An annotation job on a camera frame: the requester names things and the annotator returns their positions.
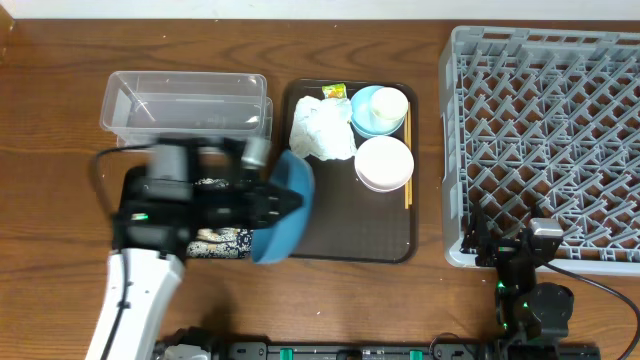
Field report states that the wooden chopstick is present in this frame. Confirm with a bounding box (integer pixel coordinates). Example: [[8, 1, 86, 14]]
[[402, 102, 414, 210]]

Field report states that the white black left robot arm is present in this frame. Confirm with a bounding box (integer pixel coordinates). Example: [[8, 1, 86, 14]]
[[87, 137, 315, 359]]

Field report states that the black plastic tray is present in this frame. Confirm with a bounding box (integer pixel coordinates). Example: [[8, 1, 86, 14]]
[[111, 166, 262, 260]]

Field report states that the pink bowl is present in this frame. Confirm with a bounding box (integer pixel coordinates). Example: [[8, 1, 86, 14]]
[[354, 136, 414, 193]]

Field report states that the dark blue plate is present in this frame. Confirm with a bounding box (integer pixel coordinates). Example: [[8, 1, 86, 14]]
[[251, 150, 315, 264]]

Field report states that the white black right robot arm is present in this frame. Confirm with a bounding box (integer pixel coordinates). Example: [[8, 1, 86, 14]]
[[462, 204, 574, 360]]

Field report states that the dark brown serving tray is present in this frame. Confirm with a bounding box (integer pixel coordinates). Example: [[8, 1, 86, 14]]
[[281, 79, 419, 264]]

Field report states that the yellow green snack wrapper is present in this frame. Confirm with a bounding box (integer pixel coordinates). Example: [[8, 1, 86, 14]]
[[321, 83, 348, 99]]

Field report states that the white rice pile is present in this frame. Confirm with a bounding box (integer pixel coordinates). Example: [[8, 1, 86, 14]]
[[187, 177, 254, 260]]

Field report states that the clear plastic container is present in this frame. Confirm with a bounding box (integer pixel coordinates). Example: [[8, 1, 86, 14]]
[[100, 71, 273, 147]]

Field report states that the grey dishwasher rack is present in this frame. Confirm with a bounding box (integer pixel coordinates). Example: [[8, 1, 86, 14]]
[[439, 26, 639, 276]]

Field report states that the white paper napkin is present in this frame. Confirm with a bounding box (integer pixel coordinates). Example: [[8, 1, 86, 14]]
[[289, 96, 357, 161]]

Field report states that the white plastic cup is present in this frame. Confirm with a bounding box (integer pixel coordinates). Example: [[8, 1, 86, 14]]
[[370, 87, 409, 133]]

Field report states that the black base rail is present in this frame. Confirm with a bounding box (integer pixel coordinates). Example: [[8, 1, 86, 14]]
[[154, 340, 601, 360]]

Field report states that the light blue small bowl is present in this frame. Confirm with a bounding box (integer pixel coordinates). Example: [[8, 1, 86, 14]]
[[351, 85, 404, 138]]

